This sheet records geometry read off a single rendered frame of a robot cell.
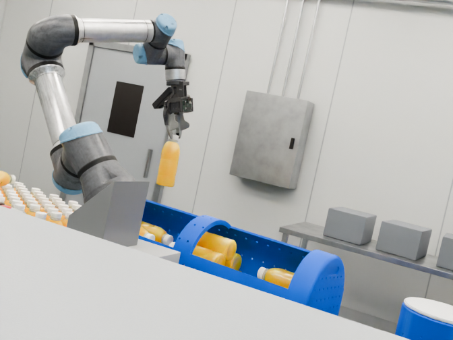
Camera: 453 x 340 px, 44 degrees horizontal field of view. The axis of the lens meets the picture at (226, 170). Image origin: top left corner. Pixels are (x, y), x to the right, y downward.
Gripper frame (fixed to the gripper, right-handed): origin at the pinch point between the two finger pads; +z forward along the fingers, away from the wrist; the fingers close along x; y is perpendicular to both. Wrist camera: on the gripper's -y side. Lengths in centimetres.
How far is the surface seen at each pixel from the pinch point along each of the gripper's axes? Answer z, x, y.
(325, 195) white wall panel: 62, 301, -87
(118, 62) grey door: -76, 263, -308
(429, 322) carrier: 69, 37, 83
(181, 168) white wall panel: 37, 272, -232
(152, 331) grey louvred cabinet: 4, -148, 130
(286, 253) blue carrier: 39, -6, 51
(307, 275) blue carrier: 39, -27, 70
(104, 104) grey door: -33, 255, -324
